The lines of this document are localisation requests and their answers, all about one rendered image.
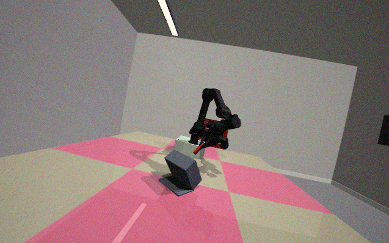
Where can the dark grey panel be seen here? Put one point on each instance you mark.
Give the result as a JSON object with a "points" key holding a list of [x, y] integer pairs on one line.
{"points": [[185, 173]]}

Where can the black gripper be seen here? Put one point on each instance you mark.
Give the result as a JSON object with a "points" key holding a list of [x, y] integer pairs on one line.
{"points": [[211, 139]]}

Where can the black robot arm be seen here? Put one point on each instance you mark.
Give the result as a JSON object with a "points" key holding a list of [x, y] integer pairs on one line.
{"points": [[229, 121]]}

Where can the dark red peg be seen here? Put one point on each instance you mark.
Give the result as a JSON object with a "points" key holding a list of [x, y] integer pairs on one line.
{"points": [[198, 149]]}

